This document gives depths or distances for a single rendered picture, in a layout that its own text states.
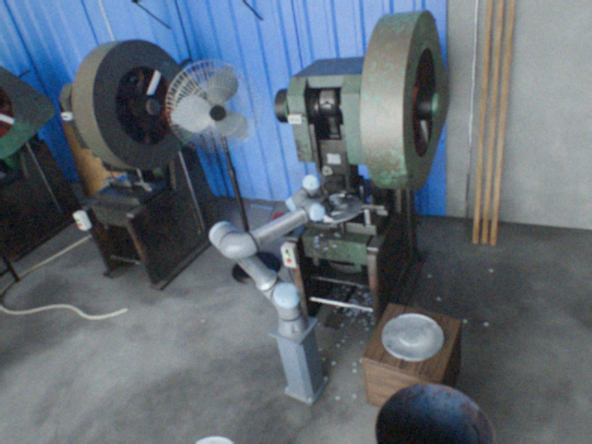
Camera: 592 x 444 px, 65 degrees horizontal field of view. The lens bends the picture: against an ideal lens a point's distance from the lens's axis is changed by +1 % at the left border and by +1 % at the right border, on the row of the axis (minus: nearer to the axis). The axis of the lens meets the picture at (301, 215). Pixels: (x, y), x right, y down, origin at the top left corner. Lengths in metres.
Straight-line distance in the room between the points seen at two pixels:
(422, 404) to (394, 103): 1.24
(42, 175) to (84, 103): 2.19
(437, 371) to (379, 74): 1.31
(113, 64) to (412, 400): 2.42
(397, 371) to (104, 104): 2.18
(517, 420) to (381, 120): 1.54
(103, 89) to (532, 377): 2.82
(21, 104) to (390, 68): 3.55
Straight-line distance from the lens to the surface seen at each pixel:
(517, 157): 3.63
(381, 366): 2.29
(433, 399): 2.09
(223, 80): 2.84
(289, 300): 2.17
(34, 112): 4.84
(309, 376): 2.49
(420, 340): 2.34
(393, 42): 2.03
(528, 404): 2.64
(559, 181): 3.71
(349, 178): 2.50
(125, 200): 3.61
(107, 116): 3.01
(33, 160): 5.06
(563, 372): 2.81
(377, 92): 1.95
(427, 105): 2.23
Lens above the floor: 2.06
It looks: 30 degrees down
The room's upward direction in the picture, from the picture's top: 10 degrees counter-clockwise
